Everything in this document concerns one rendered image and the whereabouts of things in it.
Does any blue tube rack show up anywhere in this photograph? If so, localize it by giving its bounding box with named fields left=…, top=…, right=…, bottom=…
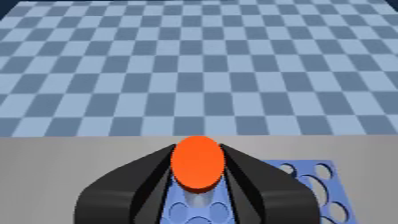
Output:
left=154, top=159, right=355, bottom=224

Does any orange capped centrifuge tube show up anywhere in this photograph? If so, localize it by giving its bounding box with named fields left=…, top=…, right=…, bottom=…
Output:
left=168, top=135, right=227, bottom=205

